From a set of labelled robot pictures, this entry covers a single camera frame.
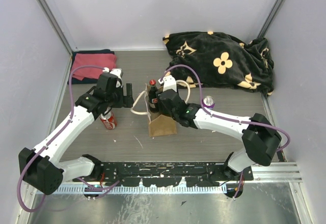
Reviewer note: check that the dark cola bottle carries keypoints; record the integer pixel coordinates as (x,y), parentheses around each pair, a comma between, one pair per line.
(153,101)

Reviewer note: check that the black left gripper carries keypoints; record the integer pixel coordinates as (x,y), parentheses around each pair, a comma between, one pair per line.
(126,101)

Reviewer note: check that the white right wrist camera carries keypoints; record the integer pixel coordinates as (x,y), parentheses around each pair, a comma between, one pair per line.
(168,83)

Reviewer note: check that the dark navy folded cloth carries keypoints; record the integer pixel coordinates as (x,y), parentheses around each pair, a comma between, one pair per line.
(88,81)

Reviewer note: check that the brown canvas bag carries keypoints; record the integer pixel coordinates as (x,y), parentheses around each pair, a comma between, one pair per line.
(158,124)

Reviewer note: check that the white slotted cable duct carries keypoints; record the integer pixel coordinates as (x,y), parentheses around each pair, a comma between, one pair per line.
(79,188)

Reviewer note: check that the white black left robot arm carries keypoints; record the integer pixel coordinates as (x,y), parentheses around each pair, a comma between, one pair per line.
(41,167)

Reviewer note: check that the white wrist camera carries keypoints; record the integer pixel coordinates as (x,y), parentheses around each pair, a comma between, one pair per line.
(116,71)
(168,83)

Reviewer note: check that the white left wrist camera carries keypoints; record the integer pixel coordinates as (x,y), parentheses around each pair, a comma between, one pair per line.
(116,71)

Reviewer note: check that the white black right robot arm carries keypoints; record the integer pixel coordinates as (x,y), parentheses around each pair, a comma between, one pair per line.
(260,139)

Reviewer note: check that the purple soda can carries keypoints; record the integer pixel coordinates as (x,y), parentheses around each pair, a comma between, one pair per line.
(208,102)

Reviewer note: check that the black floral blanket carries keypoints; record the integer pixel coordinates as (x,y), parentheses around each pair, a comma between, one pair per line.
(219,60)

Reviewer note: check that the red folded cloth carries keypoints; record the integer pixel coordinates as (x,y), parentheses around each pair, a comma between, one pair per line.
(86,67)

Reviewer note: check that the red soda can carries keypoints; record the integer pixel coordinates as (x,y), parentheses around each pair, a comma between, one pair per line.
(109,121)

